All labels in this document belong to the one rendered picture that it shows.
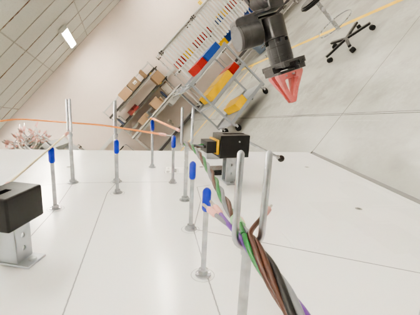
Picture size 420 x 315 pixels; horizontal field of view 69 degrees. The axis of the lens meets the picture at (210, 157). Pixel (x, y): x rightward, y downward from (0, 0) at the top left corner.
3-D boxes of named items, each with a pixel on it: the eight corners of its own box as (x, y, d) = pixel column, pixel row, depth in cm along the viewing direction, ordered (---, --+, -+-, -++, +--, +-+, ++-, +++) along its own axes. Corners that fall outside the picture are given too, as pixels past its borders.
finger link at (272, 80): (290, 105, 71) (279, 65, 69) (275, 107, 78) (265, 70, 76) (314, 96, 72) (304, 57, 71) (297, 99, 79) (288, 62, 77)
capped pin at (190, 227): (182, 227, 38) (184, 160, 36) (192, 225, 39) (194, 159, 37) (188, 232, 37) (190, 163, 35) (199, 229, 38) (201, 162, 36)
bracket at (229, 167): (239, 184, 56) (240, 157, 54) (227, 185, 55) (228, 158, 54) (229, 177, 60) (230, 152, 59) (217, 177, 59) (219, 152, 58)
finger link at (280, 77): (287, 105, 72) (276, 66, 70) (272, 107, 79) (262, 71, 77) (310, 97, 74) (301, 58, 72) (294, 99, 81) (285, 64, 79)
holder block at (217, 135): (248, 157, 55) (250, 135, 54) (219, 158, 53) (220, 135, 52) (239, 152, 59) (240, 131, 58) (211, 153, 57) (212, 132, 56)
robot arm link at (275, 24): (285, 6, 69) (274, 14, 75) (259, 14, 68) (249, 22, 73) (294, 37, 71) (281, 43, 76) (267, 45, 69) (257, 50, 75)
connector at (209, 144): (230, 152, 54) (231, 140, 54) (205, 153, 53) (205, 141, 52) (223, 148, 57) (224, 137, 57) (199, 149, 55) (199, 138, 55)
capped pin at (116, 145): (115, 190, 50) (114, 138, 48) (124, 192, 49) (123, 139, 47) (110, 194, 48) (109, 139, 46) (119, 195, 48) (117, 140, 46)
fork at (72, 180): (69, 180, 53) (64, 98, 50) (80, 180, 54) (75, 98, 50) (65, 184, 51) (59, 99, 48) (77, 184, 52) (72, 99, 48)
